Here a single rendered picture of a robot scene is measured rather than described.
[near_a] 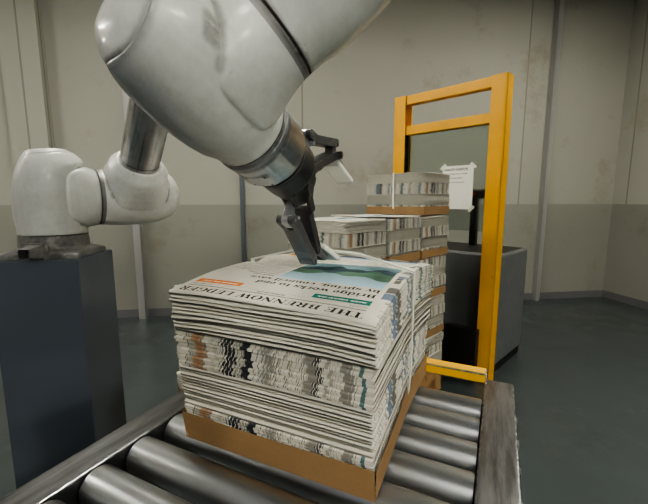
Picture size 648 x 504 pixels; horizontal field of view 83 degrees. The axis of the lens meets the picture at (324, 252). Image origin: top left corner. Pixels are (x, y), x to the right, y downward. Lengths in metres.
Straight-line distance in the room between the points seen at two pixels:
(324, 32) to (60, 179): 0.89
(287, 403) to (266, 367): 0.05
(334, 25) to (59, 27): 4.12
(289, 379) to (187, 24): 0.36
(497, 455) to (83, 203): 1.04
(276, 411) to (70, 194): 0.81
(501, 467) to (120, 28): 0.61
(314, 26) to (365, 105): 3.65
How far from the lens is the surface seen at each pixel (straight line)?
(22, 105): 4.27
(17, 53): 4.37
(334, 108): 3.91
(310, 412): 0.48
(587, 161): 5.19
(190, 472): 0.58
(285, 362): 0.45
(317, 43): 0.35
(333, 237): 1.54
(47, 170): 1.13
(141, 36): 0.31
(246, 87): 0.33
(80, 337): 1.12
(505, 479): 0.58
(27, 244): 1.14
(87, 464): 0.64
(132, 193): 1.12
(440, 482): 0.56
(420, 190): 1.99
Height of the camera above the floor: 1.14
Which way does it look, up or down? 8 degrees down
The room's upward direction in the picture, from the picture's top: straight up
